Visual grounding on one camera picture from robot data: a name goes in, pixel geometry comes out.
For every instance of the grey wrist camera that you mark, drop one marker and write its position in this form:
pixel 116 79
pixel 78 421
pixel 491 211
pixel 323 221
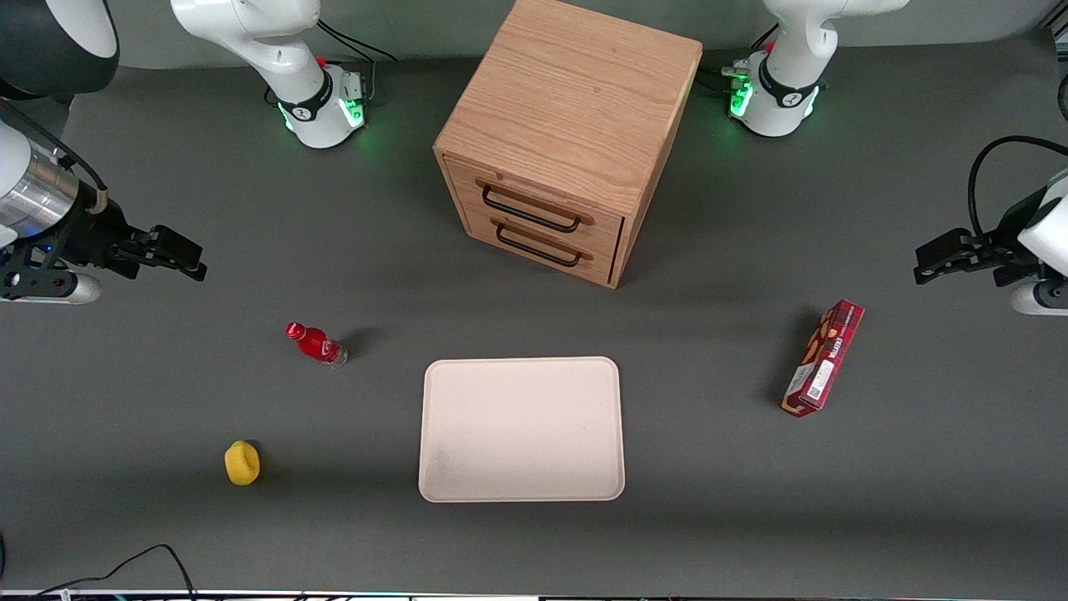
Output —
pixel 1039 299
pixel 79 290

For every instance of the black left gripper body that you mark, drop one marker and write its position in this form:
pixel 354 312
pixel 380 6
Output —
pixel 999 250

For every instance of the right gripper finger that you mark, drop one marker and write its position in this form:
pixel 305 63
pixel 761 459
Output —
pixel 125 265
pixel 179 250

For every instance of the red plastic bottle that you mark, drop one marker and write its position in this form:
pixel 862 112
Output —
pixel 315 343

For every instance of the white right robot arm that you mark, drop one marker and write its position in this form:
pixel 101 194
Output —
pixel 275 50

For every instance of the beige plastic tray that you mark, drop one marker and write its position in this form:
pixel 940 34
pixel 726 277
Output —
pixel 521 430

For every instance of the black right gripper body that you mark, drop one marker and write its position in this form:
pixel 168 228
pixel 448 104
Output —
pixel 93 231

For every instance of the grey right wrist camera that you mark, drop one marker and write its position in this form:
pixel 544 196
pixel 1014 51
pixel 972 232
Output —
pixel 79 290

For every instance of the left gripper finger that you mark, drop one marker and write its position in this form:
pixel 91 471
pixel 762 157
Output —
pixel 943 257
pixel 1016 277

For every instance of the wooden drawer cabinet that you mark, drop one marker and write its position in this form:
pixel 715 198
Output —
pixel 576 92

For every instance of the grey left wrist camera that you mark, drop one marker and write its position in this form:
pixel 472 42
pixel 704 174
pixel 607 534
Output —
pixel 1039 299

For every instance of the yellow lemon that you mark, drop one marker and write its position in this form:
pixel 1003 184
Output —
pixel 242 464

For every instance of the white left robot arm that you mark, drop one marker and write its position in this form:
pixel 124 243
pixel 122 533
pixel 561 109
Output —
pixel 788 50

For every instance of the red tartan cookie box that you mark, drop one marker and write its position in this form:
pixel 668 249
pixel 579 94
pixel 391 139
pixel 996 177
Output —
pixel 822 359

